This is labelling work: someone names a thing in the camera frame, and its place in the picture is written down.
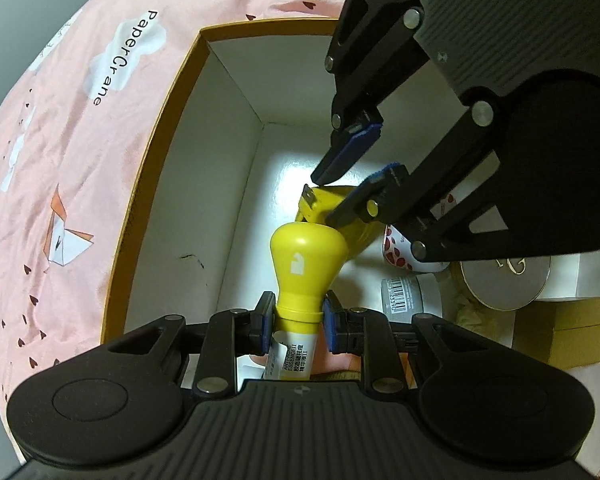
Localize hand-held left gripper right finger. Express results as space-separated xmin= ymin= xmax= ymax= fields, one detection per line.
xmin=321 ymin=291 xmax=492 ymax=396

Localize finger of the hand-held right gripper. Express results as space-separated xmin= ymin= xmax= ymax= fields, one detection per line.
xmin=311 ymin=0 xmax=447 ymax=184
xmin=326 ymin=100 xmax=513 ymax=264

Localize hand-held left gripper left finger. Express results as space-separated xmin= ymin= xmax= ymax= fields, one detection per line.
xmin=105 ymin=290 xmax=277 ymax=397

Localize yellow plug adapter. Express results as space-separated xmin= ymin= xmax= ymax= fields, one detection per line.
xmin=296 ymin=184 xmax=387 ymax=262

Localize yellow-capped white bottle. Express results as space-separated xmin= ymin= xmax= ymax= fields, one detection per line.
xmin=262 ymin=221 xmax=349 ymax=382

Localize orange-rimmed white storage box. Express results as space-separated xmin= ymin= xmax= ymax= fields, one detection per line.
xmin=100 ymin=17 xmax=600 ymax=396

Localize pink case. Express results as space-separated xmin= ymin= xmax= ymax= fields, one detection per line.
xmin=250 ymin=349 xmax=366 ymax=383

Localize white tin with red dots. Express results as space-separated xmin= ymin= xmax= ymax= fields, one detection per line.
xmin=382 ymin=194 xmax=457 ymax=274

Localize grey jar with barcode label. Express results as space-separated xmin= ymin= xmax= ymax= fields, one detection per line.
xmin=380 ymin=275 xmax=444 ymax=317

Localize round gold tin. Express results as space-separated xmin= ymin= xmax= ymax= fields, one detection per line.
xmin=455 ymin=255 xmax=552 ymax=312

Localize gold lidded box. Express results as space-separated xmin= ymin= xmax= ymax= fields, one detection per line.
xmin=512 ymin=296 xmax=600 ymax=369

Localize pink printed bed sheet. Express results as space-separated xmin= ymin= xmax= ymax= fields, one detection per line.
xmin=0 ymin=0 xmax=363 ymax=413

